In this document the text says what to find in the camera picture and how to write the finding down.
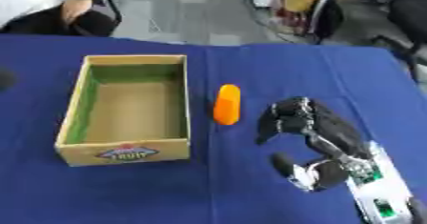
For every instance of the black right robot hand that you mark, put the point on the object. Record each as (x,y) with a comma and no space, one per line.
(328,129)

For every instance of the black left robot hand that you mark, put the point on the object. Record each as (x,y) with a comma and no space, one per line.
(5,79)

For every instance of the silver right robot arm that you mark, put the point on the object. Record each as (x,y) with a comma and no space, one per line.
(383,189)

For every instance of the tan cardboard box green inside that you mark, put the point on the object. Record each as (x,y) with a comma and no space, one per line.
(130,113)

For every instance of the person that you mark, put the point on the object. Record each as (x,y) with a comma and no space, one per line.
(42,5)

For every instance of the orange oblong toy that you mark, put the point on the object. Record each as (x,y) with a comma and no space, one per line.
(227,104)

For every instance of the black and yellow bag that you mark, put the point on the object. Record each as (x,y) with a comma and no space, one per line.
(311,5)

